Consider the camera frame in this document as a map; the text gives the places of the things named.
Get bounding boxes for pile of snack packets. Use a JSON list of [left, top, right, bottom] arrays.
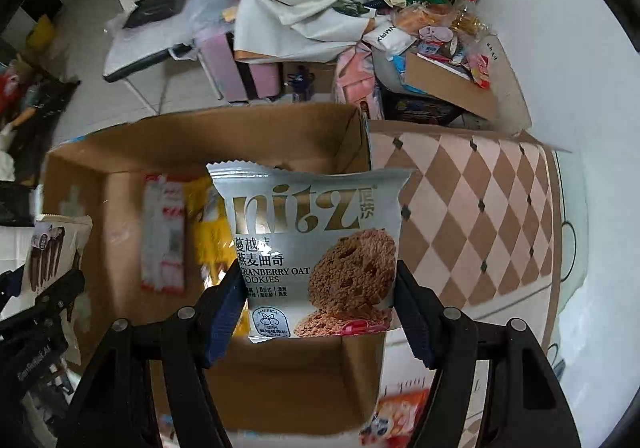
[[375, 0, 502, 89]]

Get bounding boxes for silver cookie packet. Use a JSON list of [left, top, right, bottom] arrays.
[[206, 162, 418, 344]]

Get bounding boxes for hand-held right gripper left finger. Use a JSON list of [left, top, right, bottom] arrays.
[[57, 260, 248, 448]]

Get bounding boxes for white chair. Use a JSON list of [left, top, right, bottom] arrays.
[[98, 0, 227, 115]]

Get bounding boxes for yellow snack packet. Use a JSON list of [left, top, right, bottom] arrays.
[[186, 175, 251, 340]]

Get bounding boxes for yellow bag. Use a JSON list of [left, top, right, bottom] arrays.
[[26, 14, 57, 51]]

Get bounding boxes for beige chocolate stick packet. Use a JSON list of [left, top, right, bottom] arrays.
[[22, 214, 94, 364]]

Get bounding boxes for dark blue bottle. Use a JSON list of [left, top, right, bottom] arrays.
[[284, 69, 317, 97]]

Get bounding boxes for small brown cardboard box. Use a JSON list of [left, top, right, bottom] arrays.
[[402, 34, 534, 137]]

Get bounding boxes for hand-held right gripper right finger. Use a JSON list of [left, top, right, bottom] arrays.
[[395, 260, 583, 448]]

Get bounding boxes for dark blue box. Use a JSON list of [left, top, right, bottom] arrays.
[[382, 88, 464, 127]]

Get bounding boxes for black bag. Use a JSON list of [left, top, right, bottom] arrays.
[[122, 0, 189, 29]]

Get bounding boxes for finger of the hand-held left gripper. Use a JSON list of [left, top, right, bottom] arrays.
[[0, 268, 27, 323], [27, 269, 87, 325]]

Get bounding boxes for pink box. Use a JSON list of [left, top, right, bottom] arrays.
[[196, 29, 282, 102]]

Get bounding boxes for red and white snack packet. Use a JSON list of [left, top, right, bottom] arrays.
[[140, 173, 189, 291]]

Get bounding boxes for orange panda snack packet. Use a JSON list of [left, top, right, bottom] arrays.
[[360, 387, 432, 448]]

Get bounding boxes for white pouch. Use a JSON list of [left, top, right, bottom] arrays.
[[362, 22, 419, 54]]

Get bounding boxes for printed table mat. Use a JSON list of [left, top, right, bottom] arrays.
[[367, 120, 573, 448]]

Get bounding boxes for pink plastic packets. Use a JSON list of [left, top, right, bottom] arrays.
[[334, 44, 385, 121]]

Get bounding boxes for clear plastic bag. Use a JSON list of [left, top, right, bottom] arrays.
[[184, 0, 247, 41]]

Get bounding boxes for large printed cardboard box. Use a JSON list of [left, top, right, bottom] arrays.
[[42, 102, 388, 435]]

